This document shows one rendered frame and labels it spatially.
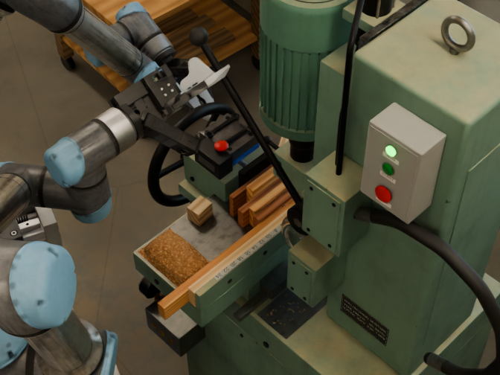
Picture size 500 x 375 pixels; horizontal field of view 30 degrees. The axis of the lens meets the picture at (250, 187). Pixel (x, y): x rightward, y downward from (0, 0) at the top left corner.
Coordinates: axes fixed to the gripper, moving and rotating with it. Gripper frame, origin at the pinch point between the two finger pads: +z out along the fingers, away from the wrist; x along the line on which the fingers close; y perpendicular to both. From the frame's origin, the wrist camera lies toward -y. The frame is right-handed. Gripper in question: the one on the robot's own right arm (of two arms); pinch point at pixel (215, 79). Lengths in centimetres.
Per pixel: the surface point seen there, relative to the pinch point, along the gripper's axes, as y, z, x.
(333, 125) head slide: -17.7, 5.6, -16.7
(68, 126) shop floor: 12, 35, 179
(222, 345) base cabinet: -53, -10, 48
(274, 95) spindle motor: -8.2, 3.8, -8.4
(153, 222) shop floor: -31, 28, 142
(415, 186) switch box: -29, -4, -41
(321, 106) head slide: -13.8, 5.6, -16.5
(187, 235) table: -24.6, -10.2, 29.1
